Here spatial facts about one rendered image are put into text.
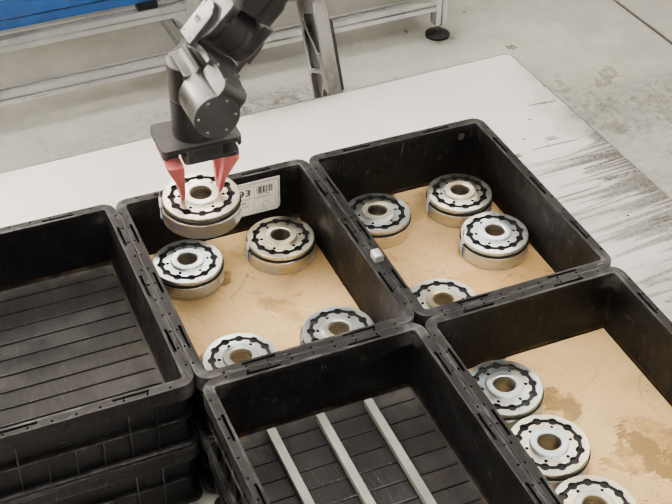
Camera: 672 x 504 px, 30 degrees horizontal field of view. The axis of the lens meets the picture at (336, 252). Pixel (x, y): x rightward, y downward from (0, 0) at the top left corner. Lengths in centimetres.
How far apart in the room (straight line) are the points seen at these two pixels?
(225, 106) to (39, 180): 90
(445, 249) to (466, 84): 71
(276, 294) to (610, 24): 267
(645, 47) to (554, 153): 187
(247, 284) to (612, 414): 55
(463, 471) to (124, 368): 48
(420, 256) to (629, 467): 48
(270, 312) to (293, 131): 67
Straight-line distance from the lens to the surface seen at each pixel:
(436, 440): 162
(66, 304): 184
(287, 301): 180
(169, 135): 158
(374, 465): 158
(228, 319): 178
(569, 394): 170
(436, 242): 191
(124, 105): 382
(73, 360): 175
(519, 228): 191
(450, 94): 251
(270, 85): 388
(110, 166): 232
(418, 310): 164
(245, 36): 151
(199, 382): 156
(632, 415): 169
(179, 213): 162
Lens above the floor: 202
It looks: 39 degrees down
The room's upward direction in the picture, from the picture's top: 1 degrees clockwise
